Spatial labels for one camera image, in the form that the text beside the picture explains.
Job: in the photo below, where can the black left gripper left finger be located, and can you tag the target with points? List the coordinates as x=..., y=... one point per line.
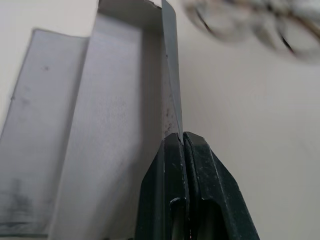
x=160, y=190

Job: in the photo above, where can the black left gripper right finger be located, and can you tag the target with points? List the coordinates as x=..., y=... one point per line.
x=215, y=185

